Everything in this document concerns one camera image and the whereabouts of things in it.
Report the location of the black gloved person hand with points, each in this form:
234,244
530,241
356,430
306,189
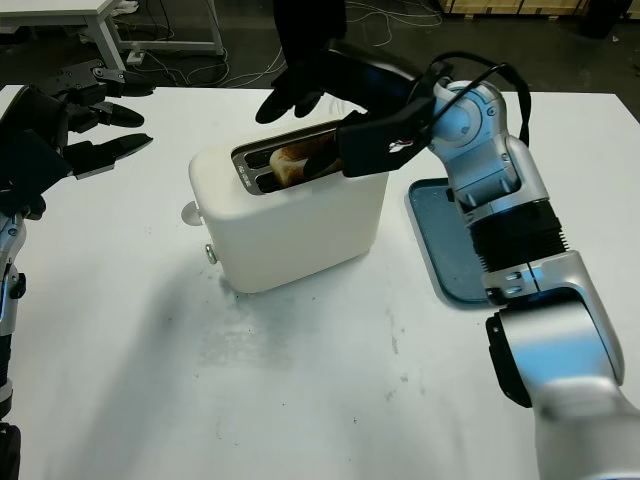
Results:
295,87

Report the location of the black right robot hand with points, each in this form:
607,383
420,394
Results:
380,80

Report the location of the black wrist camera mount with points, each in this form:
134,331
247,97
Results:
30,170
375,145

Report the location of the person in black trousers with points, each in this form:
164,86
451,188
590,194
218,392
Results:
310,25

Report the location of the blue plastic tray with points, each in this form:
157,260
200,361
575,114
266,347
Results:
440,250

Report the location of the cream white toaster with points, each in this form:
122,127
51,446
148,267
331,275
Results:
295,235

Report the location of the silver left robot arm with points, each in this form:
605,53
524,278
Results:
6,300

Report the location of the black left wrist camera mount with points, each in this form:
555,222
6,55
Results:
30,170

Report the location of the white power strip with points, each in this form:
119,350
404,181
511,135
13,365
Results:
135,55

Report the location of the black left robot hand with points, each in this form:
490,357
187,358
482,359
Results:
35,110

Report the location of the white metal frame table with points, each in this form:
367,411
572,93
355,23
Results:
50,9

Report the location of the black floor object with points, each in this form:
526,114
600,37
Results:
597,20

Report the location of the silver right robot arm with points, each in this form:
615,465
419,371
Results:
550,325

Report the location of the browned toast slice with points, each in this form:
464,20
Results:
290,162

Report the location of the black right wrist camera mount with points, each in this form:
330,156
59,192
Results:
375,145

